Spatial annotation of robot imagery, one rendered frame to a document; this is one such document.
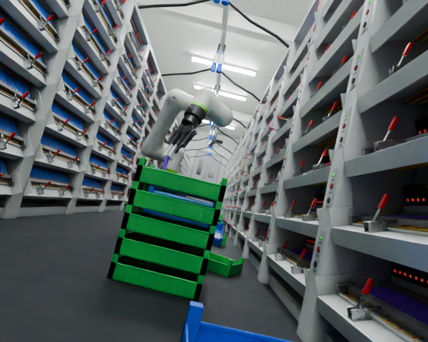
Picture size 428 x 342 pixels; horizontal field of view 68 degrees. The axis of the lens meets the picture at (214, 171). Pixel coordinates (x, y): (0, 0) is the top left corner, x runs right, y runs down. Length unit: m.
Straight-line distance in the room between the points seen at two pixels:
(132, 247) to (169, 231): 0.13
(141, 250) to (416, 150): 0.79
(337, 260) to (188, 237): 0.45
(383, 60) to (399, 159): 0.43
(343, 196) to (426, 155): 0.33
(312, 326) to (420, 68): 0.67
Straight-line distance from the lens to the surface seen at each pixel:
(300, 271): 1.21
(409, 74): 0.83
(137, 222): 1.06
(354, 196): 0.97
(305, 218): 1.19
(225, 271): 1.55
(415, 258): 0.64
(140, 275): 1.08
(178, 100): 1.96
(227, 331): 0.51
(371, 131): 1.02
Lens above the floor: 0.30
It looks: 6 degrees up
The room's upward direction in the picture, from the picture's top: 14 degrees clockwise
